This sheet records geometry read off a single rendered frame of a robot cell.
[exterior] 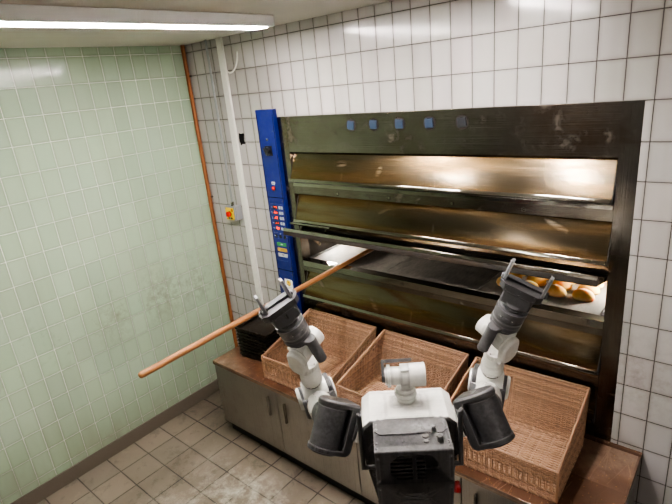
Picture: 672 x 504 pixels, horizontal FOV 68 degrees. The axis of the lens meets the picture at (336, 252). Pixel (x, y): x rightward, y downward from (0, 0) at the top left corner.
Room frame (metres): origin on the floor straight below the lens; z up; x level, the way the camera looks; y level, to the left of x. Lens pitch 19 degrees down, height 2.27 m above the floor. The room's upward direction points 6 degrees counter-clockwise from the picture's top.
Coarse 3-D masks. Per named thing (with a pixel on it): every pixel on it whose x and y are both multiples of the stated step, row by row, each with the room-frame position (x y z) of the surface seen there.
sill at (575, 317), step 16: (336, 272) 2.91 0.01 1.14; (352, 272) 2.82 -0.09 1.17; (368, 272) 2.76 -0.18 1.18; (416, 288) 2.53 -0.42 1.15; (432, 288) 2.46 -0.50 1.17; (448, 288) 2.42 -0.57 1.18; (464, 288) 2.40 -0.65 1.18; (544, 304) 2.12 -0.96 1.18; (560, 320) 2.02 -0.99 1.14; (576, 320) 1.98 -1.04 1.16; (592, 320) 1.93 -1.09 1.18
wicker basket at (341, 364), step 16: (320, 320) 2.96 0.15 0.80; (336, 320) 2.88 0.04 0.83; (352, 320) 2.81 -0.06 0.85; (336, 336) 2.85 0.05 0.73; (352, 336) 2.78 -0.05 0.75; (368, 336) 2.63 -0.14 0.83; (272, 352) 2.76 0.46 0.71; (336, 352) 2.83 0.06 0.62; (352, 352) 2.75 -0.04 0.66; (272, 368) 2.74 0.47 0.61; (288, 368) 2.54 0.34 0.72; (320, 368) 2.72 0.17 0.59; (336, 368) 2.70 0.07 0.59; (288, 384) 2.56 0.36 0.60; (352, 384) 2.49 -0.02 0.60
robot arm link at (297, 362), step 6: (288, 354) 1.32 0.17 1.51; (294, 354) 1.31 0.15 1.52; (300, 354) 1.31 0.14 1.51; (288, 360) 1.33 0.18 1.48; (294, 360) 1.31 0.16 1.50; (300, 360) 1.30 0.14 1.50; (306, 360) 1.31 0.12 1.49; (312, 360) 1.39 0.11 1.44; (294, 366) 1.33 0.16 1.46; (300, 366) 1.31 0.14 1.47; (306, 366) 1.32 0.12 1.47; (312, 366) 1.37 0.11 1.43; (300, 372) 1.33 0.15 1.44; (306, 372) 1.33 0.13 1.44; (312, 372) 1.37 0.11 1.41
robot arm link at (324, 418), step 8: (312, 408) 1.28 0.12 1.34; (320, 408) 1.19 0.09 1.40; (328, 408) 1.18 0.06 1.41; (312, 416) 1.25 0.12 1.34; (320, 416) 1.18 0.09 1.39; (328, 416) 1.17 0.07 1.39; (336, 416) 1.17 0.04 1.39; (344, 416) 1.18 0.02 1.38; (320, 424) 1.17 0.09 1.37; (328, 424) 1.16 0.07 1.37; (336, 424) 1.16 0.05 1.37; (344, 424) 1.18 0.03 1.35; (312, 432) 1.17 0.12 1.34; (320, 432) 1.15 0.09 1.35; (328, 432) 1.15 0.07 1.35; (336, 432) 1.15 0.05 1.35; (312, 440) 1.15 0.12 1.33; (320, 440) 1.14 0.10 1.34; (328, 440) 1.14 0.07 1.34; (336, 440) 1.15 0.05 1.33; (328, 448) 1.13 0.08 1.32; (336, 448) 1.14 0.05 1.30
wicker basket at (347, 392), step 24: (384, 336) 2.64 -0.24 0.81; (408, 336) 2.53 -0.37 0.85; (360, 360) 2.45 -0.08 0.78; (432, 360) 2.40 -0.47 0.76; (456, 360) 2.32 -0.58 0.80; (336, 384) 2.31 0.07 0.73; (360, 384) 2.45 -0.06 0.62; (384, 384) 2.48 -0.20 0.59; (432, 384) 2.37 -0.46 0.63; (456, 384) 2.18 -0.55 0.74
